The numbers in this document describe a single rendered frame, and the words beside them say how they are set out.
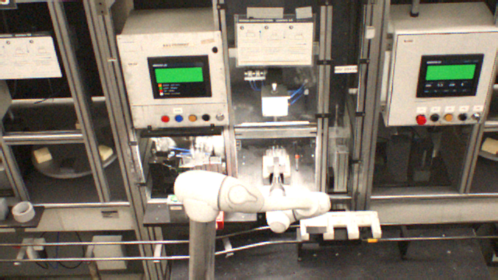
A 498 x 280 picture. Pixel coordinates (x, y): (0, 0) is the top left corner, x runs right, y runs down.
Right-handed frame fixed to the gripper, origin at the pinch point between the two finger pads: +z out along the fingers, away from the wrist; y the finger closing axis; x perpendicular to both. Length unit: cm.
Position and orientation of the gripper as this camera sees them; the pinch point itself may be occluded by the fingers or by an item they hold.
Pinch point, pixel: (276, 167)
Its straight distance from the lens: 301.5
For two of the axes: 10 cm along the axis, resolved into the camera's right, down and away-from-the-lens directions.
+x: -10.0, 0.3, 0.4
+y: -0.5, -7.9, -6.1
